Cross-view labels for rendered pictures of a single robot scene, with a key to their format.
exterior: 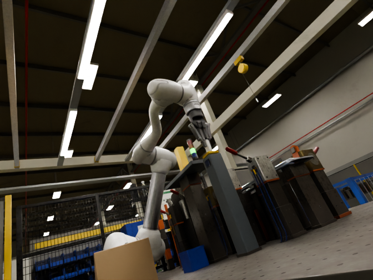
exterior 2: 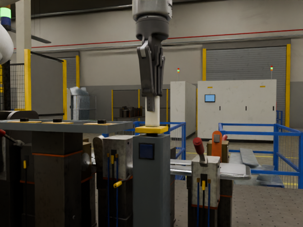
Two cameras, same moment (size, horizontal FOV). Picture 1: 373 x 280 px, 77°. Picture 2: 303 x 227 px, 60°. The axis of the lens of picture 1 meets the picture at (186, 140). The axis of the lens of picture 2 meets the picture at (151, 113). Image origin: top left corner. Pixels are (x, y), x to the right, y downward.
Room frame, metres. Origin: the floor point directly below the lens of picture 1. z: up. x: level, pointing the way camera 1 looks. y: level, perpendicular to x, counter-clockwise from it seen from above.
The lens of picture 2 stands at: (0.60, 0.27, 1.21)
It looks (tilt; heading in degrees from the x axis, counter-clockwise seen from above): 2 degrees down; 324
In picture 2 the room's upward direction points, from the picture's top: straight up
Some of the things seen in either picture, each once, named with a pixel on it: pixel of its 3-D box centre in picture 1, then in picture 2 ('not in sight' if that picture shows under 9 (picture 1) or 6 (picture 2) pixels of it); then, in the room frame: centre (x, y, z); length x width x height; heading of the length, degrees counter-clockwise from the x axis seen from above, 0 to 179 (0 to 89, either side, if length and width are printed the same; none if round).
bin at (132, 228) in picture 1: (139, 230); not in sight; (2.24, 0.69, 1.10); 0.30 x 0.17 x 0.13; 129
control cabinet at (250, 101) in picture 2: not in sight; (235, 104); (5.95, -7.05, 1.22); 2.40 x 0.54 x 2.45; 40
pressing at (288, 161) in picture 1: (225, 202); (71, 156); (1.66, -0.10, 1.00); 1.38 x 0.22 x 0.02; 34
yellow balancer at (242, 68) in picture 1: (248, 78); not in sight; (3.15, -1.25, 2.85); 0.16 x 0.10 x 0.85; 39
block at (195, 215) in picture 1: (201, 215); (58, 213); (1.30, 0.06, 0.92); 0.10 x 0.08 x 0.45; 34
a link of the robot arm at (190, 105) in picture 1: (192, 109); (152, 8); (1.08, -0.09, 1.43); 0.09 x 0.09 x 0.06
